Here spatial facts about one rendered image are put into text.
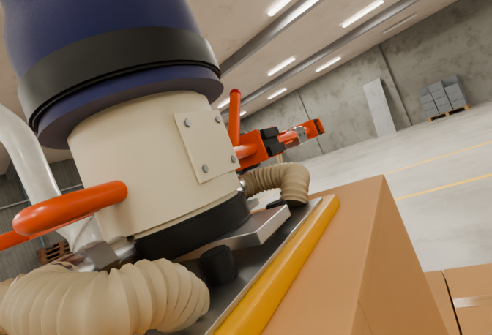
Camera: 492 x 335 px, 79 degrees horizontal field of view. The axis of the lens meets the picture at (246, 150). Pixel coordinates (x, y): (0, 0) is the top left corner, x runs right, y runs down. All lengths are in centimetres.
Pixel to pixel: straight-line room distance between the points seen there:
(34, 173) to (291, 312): 62
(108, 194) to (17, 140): 54
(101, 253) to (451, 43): 1473
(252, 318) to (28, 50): 30
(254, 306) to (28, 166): 63
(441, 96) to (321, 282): 1362
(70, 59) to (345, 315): 29
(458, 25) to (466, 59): 135
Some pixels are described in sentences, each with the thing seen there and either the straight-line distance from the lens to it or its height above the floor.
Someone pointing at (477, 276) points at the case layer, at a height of 54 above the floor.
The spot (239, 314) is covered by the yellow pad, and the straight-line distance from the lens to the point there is 22.
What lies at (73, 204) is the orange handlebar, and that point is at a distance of 28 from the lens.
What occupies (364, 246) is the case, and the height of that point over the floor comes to 103.
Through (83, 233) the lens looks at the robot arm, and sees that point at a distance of 67.
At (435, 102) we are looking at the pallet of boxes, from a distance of 1390.
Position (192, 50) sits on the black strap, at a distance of 33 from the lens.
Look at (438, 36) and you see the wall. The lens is 1493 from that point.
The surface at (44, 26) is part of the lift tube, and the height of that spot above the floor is 132.
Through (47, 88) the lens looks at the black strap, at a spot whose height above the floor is 127.
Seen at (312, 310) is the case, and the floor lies 103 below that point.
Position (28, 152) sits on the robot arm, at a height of 133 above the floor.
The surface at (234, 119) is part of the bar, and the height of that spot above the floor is 122.
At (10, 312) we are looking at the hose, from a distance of 24.
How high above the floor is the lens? 114
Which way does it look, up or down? 2 degrees up
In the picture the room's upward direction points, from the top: 21 degrees counter-clockwise
